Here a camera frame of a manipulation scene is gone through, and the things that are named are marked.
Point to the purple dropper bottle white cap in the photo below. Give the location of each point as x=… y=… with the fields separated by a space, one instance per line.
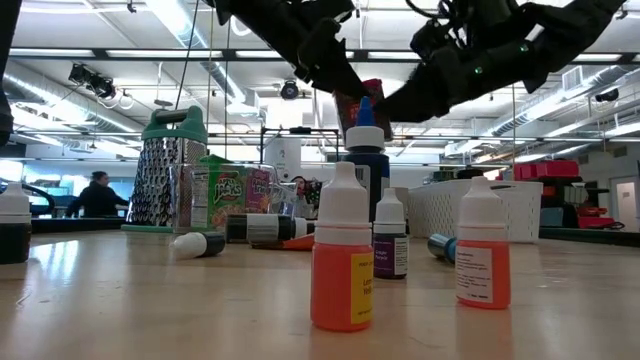
x=385 y=260

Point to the white perforated plastic basket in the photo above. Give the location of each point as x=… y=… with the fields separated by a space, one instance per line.
x=525 y=215

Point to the black horizontal frame bar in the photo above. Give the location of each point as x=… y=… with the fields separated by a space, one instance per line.
x=150 y=53

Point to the small black ceiling camera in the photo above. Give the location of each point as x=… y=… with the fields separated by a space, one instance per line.
x=607 y=95

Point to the white door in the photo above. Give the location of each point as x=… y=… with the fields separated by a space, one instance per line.
x=625 y=205

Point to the patterned smoked paprika tin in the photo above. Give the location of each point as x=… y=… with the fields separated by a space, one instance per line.
x=357 y=115

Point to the tall blue bottle blue tip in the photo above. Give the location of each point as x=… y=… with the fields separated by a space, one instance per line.
x=367 y=150

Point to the orange spatula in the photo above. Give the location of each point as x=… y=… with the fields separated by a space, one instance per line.
x=297 y=244

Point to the metal jar blue cap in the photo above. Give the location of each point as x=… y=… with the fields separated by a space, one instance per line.
x=442 y=247

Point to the black ceiling camera cluster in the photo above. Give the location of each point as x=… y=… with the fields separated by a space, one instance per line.
x=95 y=82

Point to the small white cap bottle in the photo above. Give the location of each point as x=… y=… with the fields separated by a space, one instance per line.
x=301 y=227

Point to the black bottle white label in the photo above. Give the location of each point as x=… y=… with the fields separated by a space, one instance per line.
x=262 y=228

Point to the red toolbox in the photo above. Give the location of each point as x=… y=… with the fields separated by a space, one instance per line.
x=547 y=170

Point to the orange dropper bottle white label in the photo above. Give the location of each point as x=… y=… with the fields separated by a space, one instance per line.
x=500 y=272

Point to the dark dropper bottle white cap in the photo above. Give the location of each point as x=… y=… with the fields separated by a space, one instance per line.
x=200 y=245
x=14 y=235

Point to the orange dropper bottle yellow label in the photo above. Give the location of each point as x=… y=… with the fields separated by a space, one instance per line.
x=335 y=285

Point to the orange red device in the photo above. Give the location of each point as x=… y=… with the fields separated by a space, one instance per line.
x=595 y=221

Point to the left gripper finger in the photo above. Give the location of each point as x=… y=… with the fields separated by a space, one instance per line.
x=325 y=60

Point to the person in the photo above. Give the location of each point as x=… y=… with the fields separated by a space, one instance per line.
x=97 y=200
x=299 y=184

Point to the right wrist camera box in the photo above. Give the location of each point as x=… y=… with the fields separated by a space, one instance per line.
x=430 y=40

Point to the white cylindrical tank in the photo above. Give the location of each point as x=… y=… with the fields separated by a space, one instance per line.
x=282 y=160

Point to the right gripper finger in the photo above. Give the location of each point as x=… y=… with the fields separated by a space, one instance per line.
x=415 y=100

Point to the round black ceiling camera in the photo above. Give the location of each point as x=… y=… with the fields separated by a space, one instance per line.
x=289 y=91

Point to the green Apple Jacks cereal box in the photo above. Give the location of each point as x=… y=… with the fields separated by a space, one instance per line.
x=227 y=192

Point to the magenta Raisin Bran cereal box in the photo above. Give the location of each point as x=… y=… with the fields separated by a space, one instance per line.
x=258 y=190

